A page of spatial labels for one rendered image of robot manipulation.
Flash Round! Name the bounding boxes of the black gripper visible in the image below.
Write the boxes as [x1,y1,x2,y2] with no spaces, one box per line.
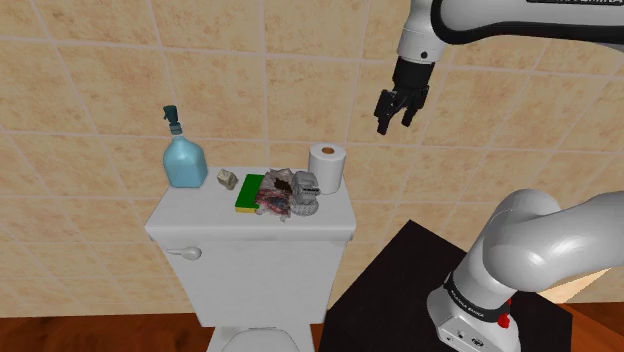
[373,56,436,136]

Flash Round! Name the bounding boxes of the white toilet paper roll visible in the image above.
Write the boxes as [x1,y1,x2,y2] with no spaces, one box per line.
[307,142,348,196]

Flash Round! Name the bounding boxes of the grey robot toy figure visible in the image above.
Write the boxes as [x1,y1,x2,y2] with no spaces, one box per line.
[290,170,321,218]

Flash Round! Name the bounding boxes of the crumpled patterned wrapper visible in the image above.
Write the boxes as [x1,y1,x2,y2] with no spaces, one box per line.
[254,167,297,223]

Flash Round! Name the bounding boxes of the green and yellow sponge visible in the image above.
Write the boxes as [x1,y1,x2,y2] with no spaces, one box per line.
[234,173,266,214]

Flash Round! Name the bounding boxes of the small beige stone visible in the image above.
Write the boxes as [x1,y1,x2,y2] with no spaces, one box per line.
[216,168,240,191]

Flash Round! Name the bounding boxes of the dark robot stand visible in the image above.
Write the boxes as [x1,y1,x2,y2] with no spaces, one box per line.
[317,219,574,352]

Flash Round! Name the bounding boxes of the blue spray bottle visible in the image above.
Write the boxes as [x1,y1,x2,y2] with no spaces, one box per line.
[161,105,209,189]

